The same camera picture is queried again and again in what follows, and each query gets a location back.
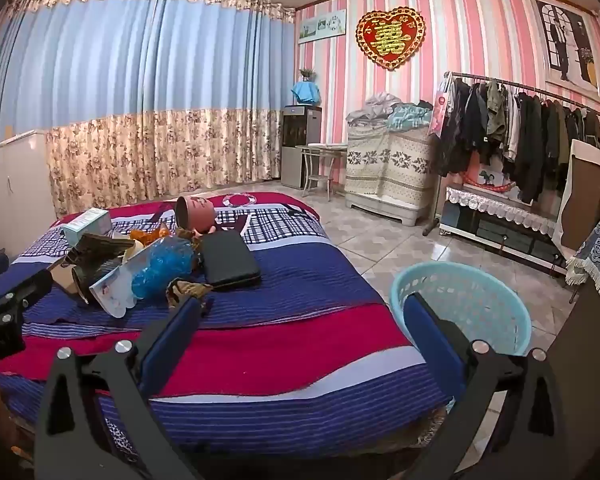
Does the wall poster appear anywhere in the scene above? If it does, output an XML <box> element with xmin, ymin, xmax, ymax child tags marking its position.
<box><xmin>529</xmin><ymin>0</ymin><xmax>600</xmax><ymax>95</ymax></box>

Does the long wall picture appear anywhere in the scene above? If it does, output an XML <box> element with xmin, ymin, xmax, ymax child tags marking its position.
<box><xmin>298</xmin><ymin>11</ymin><xmax>345</xmax><ymax>44</ymax></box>

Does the light blue laundry basket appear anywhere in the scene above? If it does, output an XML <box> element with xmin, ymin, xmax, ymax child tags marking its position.
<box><xmin>390</xmin><ymin>262</ymin><xmax>533</xmax><ymax>361</ymax></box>

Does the brown crumpled wrapper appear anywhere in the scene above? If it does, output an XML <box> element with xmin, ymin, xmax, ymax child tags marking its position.
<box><xmin>166</xmin><ymin>280</ymin><xmax>215</xmax><ymax>312</ymax></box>

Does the red heart wall decoration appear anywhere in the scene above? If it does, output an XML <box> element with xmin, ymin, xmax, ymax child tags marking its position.
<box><xmin>355</xmin><ymin>6</ymin><xmax>427</xmax><ymax>72</ymax></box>

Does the row of hanging clothes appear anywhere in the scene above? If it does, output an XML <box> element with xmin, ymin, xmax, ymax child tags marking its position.
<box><xmin>436</xmin><ymin>77</ymin><xmax>600</xmax><ymax>207</ymax></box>

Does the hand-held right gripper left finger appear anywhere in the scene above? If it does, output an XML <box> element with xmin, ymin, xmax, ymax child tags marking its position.
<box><xmin>34</xmin><ymin>296</ymin><xmax>204</xmax><ymax>480</ymax></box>

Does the pile of folded clothes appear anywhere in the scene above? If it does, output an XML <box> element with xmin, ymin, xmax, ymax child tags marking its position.
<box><xmin>346</xmin><ymin>92</ymin><xmax>435</xmax><ymax>129</ymax></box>

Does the cabinet under patterned cloth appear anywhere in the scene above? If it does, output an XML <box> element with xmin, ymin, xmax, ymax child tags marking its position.
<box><xmin>344</xmin><ymin>124</ymin><xmax>440</xmax><ymax>227</ymax></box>

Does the white printed packet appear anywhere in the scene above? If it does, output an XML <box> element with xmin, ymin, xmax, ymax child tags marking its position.
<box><xmin>89</xmin><ymin>247</ymin><xmax>150</xmax><ymax>319</ymax></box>

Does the blue cloth bundle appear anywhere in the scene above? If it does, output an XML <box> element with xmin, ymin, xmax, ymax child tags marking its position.
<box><xmin>291</xmin><ymin>81</ymin><xmax>322</xmax><ymax>106</ymax></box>

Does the grey water dispenser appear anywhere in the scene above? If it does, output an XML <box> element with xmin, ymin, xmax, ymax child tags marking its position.
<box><xmin>280</xmin><ymin>104</ymin><xmax>323</xmax><ymax>190</ymax></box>

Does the blue plastic bag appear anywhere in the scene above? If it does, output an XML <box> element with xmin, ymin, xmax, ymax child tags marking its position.
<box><xmin>131</xmin><ymin>236</ymin><xmax>197</xmax><ymax>302</ymax></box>

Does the metal clothes rack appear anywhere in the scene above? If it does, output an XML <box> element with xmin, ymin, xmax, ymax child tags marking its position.
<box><xmin>422</xmin><ymin>71</ymin><xmax>600</xmax><ymax>237</ymax></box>

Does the brown upright board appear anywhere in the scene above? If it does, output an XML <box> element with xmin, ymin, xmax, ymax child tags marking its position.
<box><xmin>552</xmin><ymin>139</ymin><xmax>600</xmax><ymax>257</ymax></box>

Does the dark olive boot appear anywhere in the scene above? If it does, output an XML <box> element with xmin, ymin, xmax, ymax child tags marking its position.
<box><xmin>71</xmin><ymin>257</ymin><xmax>127</xmax><ymax>307</ymax></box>

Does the low dark media cabinet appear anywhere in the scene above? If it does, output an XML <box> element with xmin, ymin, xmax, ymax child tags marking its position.
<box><xmin>438</xmin><ymin>199</ymin><xmax>569</xmax><ymax>276</ymax></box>

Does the teal cardboard box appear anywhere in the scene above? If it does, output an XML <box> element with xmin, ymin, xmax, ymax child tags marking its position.
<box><xmin>61</xmin><ymin>207</ymin><xmax>112</xmax><ymax>247</ymax></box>

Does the pink hanging bag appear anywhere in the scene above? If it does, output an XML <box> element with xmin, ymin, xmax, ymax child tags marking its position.
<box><xmin>427</xmin><ymin>82</ymin><xmax>454</xmax><ymax>137</ymax></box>

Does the black flat case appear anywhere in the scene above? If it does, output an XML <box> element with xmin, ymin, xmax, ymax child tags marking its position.
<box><xmin>199</xmin><ymin>231</ymin><xmax>262</xmax><ymax>292</ymax></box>

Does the small metal table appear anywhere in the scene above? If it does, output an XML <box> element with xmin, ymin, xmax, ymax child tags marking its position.
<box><xmin>296</xmin><ymin>143</ymin><xmax>349</xmax><ymax>202</ymax></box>

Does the white lace cloth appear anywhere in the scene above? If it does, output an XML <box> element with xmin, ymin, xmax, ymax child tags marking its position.
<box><xmin>445</xmin><ymin>184</ymin><xmax>565</xmax><ymax>239</ymax></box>

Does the white printed box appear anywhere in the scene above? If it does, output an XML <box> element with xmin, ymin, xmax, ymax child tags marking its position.
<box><xmin>466</xmin><ymin>162</ymin><xmax>520</xmax><ymax>194</ymax></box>

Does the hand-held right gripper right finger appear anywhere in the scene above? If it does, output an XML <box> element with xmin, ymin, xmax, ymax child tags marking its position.
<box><xmin>403</xmin><ymin>291</ymin><xmax>567</xmax><ymax>480</ymax></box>

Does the orange snack wrapper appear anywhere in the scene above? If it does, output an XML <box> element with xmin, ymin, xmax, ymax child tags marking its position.
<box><xmin>129</xmin><ymin>226</ymin><xmax>172</xmax><ymax>247</ymax></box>

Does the white cabinet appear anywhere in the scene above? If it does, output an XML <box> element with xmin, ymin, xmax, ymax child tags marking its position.
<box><xmin>0</xmin><ymin>129</ymin><xmax>57</xmax><ymax>267</ymax></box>

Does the dark brown packet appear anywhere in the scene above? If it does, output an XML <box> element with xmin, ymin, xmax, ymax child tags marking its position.
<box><xmin>62</xmin><ymin>233</ymin><xmax>137</xmax><ymax>267</ymax></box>

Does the blue fringed cloth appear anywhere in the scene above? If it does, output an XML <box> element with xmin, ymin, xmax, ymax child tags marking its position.
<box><xmin>564</xmin><ymin>209</ymin><xmax>600</xmax><ymax>326</ymax></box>

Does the pink bowl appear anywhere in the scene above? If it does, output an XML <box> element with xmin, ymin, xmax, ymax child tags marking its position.
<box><xmin>174</xmin><ymin>195</ymin><xmax>217</xmax><ymax>236</ymax></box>

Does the blue and floral curtain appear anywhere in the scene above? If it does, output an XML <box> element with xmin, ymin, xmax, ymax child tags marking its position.
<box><xmin>0</xmin><ymin>0</ymin><xmax>297</xmax><ymax>217</ymax></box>

